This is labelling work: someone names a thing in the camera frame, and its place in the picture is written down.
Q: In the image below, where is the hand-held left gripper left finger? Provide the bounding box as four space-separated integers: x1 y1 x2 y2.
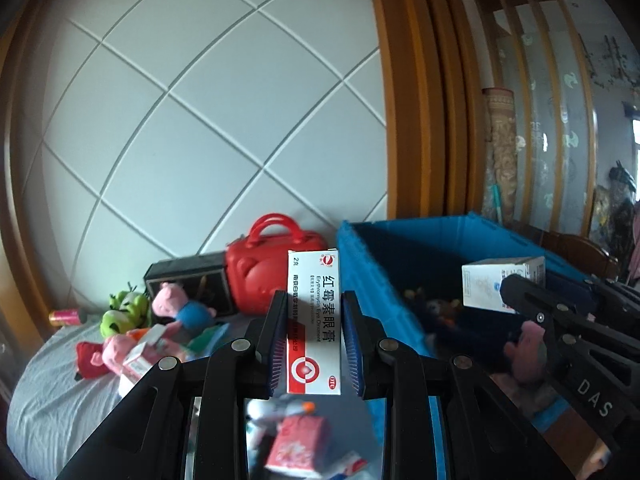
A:
55 290 291 480

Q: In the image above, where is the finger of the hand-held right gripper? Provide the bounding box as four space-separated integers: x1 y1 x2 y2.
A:
585 276 640 338
500 274 640 376

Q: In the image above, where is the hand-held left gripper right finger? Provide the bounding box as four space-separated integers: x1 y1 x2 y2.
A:
340 290 576 480

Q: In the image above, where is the white medicine box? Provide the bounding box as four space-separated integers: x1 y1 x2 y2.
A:
461 256 547 315

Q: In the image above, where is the white red ointment box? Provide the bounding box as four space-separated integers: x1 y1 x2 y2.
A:
286 248 343 396

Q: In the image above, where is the blue plastic storage crate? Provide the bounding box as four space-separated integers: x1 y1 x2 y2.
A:
336 212 616 436

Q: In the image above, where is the person's right hand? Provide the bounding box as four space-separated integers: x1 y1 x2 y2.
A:
582 440 618 478

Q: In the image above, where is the pink pig plush teal dress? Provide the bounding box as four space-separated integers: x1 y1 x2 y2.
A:
502 320 551 386

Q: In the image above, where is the white blue penguin toy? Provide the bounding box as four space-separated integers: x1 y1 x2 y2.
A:
247 397 318 441

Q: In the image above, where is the wooden chair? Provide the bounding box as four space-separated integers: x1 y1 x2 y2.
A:
510 220 621 281

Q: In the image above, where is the light blue plastic gadget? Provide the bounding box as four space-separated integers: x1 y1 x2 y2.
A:
187 322 231 361

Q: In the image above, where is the red bear-face carry case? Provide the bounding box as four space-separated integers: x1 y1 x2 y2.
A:
225 213 338 317

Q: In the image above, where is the brown bear plush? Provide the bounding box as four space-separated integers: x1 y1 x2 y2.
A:
425 297 463 323

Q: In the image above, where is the pink pig plush blue shirt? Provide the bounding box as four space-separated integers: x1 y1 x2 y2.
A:
151 282 218 333

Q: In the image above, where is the pink tissue pack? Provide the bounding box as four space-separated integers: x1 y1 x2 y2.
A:
262 412 333 478

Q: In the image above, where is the black gift box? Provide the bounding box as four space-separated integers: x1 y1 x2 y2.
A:
144 252 233 316

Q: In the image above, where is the white box blue red edge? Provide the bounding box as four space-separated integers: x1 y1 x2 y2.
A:
325 450 371 480

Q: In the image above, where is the large pink white box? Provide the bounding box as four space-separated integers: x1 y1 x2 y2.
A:
120 324 173 396

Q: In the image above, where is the rolled patterned carpet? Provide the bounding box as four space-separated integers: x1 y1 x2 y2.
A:
482 87 518 221

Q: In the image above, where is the dark green frog plush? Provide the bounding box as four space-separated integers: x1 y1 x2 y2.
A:
109 282 151 328

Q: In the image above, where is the lime green plush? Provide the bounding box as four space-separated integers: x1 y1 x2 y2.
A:
100 307 133 338

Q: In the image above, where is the wood framed glass partition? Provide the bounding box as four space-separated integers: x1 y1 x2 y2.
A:
470 0 601 236

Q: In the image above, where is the pink pig plush red dress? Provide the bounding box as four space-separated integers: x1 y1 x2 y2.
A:
75 332 146 381

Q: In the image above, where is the pink yellow can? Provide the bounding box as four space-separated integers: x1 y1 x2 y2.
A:
48 309 88 328

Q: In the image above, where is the striped grey tablecloth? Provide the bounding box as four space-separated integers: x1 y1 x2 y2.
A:
7 310 381 480

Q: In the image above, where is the wooden door frame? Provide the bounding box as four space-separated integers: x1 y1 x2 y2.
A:
365 0 488 221

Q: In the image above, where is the wooden wall trim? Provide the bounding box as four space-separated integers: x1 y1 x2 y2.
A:
0 10 56 331

